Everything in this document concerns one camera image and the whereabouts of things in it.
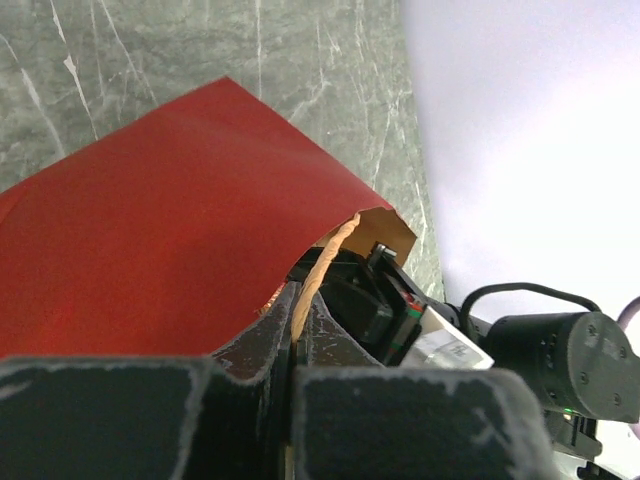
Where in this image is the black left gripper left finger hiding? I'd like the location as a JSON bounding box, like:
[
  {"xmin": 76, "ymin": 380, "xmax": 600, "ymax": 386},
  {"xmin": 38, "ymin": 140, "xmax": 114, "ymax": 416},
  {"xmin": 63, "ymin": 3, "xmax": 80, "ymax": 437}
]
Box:
[{"xmin": 1, "ymin": 284, "xmax": 296, "ymax": 479}]

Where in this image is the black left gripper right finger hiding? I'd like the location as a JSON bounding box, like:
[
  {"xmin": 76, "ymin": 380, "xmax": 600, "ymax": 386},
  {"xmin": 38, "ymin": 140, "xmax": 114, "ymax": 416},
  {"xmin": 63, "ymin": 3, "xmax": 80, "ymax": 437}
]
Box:
[{"xmin": 292, "ymin": 296, "xmax": 561, "ymax": 479}]

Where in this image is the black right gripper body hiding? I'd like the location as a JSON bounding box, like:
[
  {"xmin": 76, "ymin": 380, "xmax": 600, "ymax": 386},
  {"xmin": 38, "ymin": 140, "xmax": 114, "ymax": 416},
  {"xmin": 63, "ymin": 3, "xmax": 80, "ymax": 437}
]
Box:
[{"xmin": 287, "ymin": 242, "xmax": 426, "ymax": 367}]

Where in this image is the red paper bag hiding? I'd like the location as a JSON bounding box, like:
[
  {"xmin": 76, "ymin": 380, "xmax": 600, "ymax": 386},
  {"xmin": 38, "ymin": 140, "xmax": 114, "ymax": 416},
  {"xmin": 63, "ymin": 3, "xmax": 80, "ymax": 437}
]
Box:
[{"xmin": 1, "ymin": 77, "xmax": 416, "ymax": 357}]

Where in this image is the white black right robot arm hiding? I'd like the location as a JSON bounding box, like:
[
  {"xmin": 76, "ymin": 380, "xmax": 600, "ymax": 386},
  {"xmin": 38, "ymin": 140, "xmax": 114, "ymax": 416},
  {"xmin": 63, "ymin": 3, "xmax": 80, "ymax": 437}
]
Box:
[{"xmin": 289, "ymin": 244, "xmax": 639, "ymax": 479}]

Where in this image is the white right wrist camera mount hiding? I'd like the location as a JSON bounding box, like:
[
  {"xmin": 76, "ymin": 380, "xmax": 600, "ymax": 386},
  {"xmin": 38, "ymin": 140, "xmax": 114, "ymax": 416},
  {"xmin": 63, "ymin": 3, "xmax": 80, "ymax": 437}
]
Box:
[{"xmin": 400, "ymin": 307, "xmax": 494, "ymax": 370}]

